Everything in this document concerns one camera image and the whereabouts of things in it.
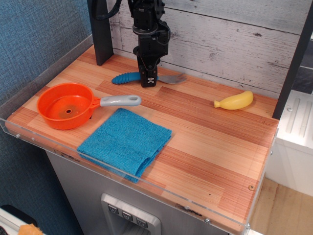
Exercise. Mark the blue handled metal fork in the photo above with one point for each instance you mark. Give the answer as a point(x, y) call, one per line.
point(135, 76)

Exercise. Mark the white ribbed appliance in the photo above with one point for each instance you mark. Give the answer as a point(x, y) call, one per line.
point(291, 159)

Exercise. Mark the dark grey left post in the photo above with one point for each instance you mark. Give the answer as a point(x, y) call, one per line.
point(101, 31)

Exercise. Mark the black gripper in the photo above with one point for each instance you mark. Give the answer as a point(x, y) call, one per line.
point(149, 51)

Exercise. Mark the clear acrylic guard rail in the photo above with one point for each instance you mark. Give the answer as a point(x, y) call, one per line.
point(165, 155)

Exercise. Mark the black orange object corner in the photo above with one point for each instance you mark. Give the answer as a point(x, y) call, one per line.
point(15, 222)

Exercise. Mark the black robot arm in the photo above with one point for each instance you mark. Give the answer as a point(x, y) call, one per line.
point(147, 15)

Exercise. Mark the dark grey post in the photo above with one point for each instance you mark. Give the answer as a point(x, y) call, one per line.
point(101, 31)
point(295, 64)

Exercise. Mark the yellow toy banana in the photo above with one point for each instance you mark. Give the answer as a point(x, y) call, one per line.
point(235, 102)

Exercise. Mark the grey toy fridge cabinet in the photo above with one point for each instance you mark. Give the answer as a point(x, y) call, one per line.
point(84, 187)

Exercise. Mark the blue folded cloth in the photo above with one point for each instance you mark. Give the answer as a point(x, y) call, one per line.
point(125, 144)

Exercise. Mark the silver dispenser button panel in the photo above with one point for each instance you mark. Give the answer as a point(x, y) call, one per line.
point(125, 219)

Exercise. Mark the orange toy pan grey handle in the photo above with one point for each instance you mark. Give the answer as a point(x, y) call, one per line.
point(70, 105)

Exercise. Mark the dark grey right post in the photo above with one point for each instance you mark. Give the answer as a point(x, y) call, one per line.
point(295, 64)

